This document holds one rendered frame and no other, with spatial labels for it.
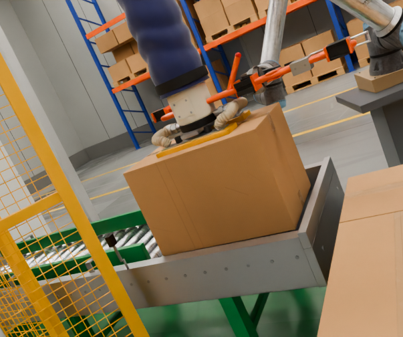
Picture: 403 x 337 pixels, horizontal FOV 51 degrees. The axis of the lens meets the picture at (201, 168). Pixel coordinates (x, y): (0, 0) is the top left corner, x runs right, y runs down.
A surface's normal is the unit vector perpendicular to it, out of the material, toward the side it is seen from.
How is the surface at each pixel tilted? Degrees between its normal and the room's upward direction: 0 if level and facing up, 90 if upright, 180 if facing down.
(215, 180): 90
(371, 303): 0
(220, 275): 90
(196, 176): 90
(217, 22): 90
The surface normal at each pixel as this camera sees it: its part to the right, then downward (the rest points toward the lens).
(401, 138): -0.07, 0.26
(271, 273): -0.37, 0.37
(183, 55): 0.31, -0.21
